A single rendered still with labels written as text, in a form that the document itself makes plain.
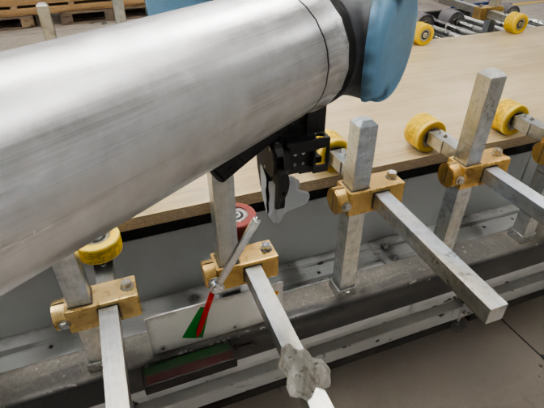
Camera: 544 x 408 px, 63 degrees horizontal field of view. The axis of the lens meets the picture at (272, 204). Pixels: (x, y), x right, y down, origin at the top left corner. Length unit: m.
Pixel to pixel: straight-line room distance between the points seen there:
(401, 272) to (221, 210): 0.50
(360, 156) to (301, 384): 0.37
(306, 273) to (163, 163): 0.96
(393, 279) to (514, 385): 0.92
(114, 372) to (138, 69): 0.56
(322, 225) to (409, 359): 0.81
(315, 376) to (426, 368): 1.16
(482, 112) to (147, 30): 0.75
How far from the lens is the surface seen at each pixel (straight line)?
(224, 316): 0.87
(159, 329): 0.85
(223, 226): 0.73
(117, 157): 0.18
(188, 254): 1.04
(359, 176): 0.79
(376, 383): 1.71
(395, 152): 1.10
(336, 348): 1.57
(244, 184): 0.94
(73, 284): 0.76
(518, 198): 0.93
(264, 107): 0.24
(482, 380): 1.83
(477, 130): 0.91
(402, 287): 1.03
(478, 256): 1.17
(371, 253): 1.21
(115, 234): 0.84
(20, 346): 1.12
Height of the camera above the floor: 1.41
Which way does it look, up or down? 36 degrees down
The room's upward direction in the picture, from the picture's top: straight up
